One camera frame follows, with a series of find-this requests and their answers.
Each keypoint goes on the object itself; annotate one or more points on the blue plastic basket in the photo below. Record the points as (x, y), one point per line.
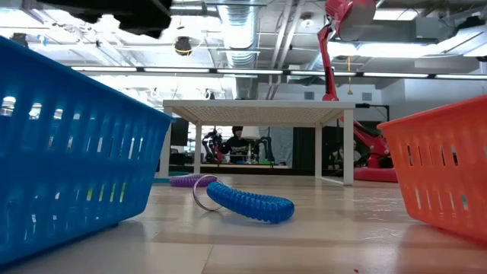
(76, 152)

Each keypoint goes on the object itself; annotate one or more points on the orange plastic basket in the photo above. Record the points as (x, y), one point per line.
(449, 152)

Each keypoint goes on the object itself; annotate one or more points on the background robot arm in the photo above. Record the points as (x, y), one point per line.
(212, 146)

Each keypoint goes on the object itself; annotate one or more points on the red desk lamp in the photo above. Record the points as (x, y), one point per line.
(329, 76)

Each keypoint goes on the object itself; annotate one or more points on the black ceiling speaker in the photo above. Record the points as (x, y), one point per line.
(183, 46)

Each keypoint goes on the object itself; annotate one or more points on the black background monitor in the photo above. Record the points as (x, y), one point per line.
(179, 131)

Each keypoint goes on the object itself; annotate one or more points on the long ceiling light strip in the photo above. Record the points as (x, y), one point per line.
(247, 71)

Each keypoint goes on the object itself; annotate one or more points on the white perforated metal shelf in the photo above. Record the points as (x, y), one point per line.
(258, 104)

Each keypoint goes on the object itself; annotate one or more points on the person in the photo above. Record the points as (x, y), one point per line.
(236, 146)

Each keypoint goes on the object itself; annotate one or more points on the background table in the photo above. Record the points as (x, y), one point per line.
(236, 168)

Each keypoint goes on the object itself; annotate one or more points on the silver ventilation duct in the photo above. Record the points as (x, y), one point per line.
(239, 38)

